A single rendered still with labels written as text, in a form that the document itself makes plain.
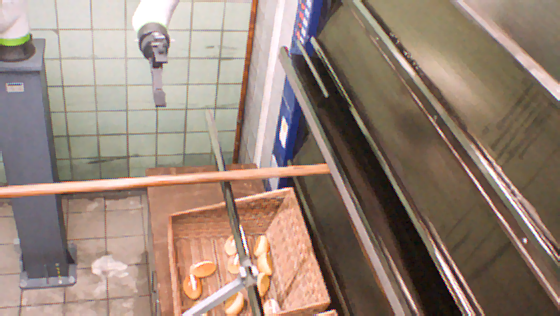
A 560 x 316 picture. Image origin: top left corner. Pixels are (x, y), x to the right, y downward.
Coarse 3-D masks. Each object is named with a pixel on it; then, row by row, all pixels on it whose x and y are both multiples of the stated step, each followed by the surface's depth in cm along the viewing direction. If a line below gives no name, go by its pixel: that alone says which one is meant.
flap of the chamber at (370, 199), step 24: (288, 72) 182; (312, 96) 173; (336, 96) 178; (312, 120) 162; (336, 120) 166; (336, 144) 156; (360, 144) 160; (360, 168) 151; (360, 192) 142; (384, 192) 146; (384, 216) 138; (408, 216) 141; (384, 240) 131; (408, 240) 133; (408, 264) 127; (432, 264) 129; (384, 288) 121; (408, 288) 121; (432, 288) 123; (432, 312) 117; (456, 312) 119
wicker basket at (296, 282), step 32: (288, 192) 226; (192, 224) 226; (224, 224) 230; (256, 224) 234; (288, 224) 222; (192, 256) 225; (224, 256) 228; (256, 256) 230; (288, 256) 217; (288, 288) 212; (320, 288) 191
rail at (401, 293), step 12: (288, 60) 183; (300, 84) 173; (312, 108) 163; (324, 132) 155; (336, 156) 148; (336, 168) 147; (348, 180) 141; (348, 192) 140; (360, 204) 135; (360, 216) 133; (372, 228) 129; (372, 240) 128; (384, 252) 124; (384, 264) 122; (396, 276) 119; (396, 288) 117; (408, 300) 115; (408, 312) 113
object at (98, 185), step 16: (160, 176) 166; (176, 176) 168; (192, 176) 169; (208, 176) 170; (224, 176) 171; (240, 176) 173; (256, 176) 174; (272, 176) 176; (0, 192) 153; (16, 192) 154; (32, 192) 156; (48, 192) 157; (64, 192) 158
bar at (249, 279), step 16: (208, 112) 200; (208, 128) 194; (224, 192) 171; (240, 224) 161; (240, 240) 156; (240, 256) 153; (240, 272) 148; (256, 272) 149; (224, 288) 152; (240, 288) 151; (256, 288) 145; (208, 304) 152; (256, 304) 141
